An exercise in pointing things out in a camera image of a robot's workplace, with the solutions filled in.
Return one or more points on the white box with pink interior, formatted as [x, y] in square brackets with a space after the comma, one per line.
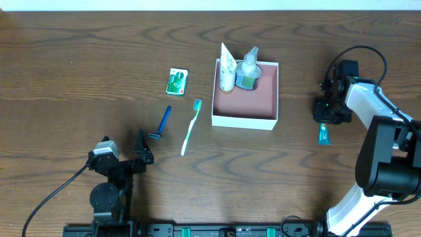
[255, 109]

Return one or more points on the blue disposable razor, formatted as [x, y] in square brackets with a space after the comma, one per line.
[157, 135]

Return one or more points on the white lotion tube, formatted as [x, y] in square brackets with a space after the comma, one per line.
[227, 70]

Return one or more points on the Colgate toothpaste tube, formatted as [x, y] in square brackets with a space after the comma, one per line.
[323, 136]

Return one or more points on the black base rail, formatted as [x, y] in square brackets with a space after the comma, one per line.
[291, 228]

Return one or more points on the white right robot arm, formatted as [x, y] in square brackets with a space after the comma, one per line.
[387, 171]

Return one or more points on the clear hand sanitizer pump bottle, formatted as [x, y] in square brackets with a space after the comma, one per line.
[247, 71]

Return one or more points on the green soap box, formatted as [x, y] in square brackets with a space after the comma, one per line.
[177, 82]

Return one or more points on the green white toothbrush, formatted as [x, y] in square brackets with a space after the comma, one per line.
[197, 107]

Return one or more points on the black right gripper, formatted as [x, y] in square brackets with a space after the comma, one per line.
[324, 112]

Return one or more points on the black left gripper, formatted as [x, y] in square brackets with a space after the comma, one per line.
[124, 165]

